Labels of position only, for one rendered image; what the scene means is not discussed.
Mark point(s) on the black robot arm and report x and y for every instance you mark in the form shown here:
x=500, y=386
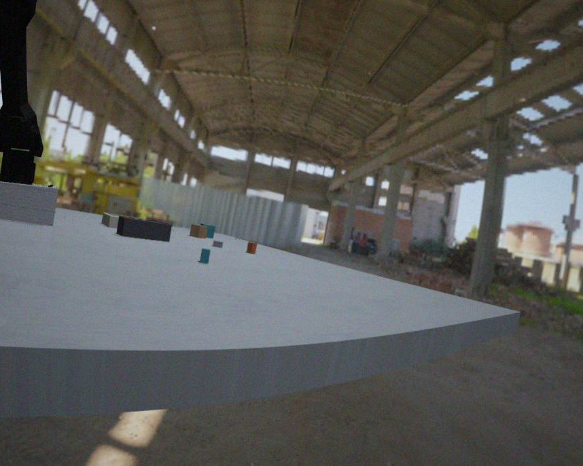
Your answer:
x=18, y=122

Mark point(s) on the teal rectangular block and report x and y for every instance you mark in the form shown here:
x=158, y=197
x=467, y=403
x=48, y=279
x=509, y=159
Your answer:
x=205, y=256

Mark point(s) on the teal cube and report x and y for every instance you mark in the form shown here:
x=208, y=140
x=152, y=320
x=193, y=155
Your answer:
x=210, y=230

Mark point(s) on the brown cube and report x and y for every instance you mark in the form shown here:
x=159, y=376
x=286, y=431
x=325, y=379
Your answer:
x=198, y=231

